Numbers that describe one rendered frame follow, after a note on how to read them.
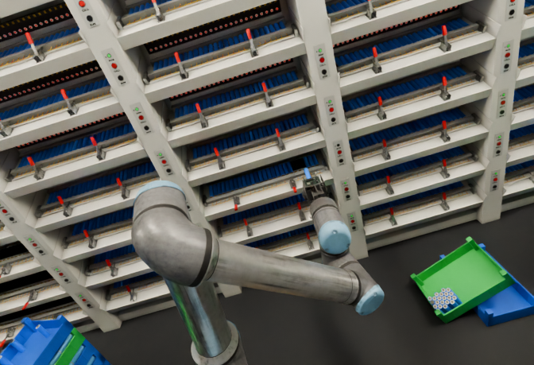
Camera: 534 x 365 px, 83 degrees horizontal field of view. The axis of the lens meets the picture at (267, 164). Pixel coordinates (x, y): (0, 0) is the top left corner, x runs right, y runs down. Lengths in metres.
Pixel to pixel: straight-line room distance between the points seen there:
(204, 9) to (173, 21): 0.11
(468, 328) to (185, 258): 1.21
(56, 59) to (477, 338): 1.80
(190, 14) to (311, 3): 0.41
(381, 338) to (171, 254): 1.08
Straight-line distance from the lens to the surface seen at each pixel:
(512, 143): 1.84
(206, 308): 0.90
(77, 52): 1.24
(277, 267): 0.70
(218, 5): 1.12
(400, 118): 1.37
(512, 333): 1.56
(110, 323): 2.01
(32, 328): 1.68
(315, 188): 1.03
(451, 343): 1.50
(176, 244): 0.59
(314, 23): 1.15
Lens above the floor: 1.29
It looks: 28 degrees down
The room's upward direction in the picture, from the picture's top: 18 degrees counter-clockwise
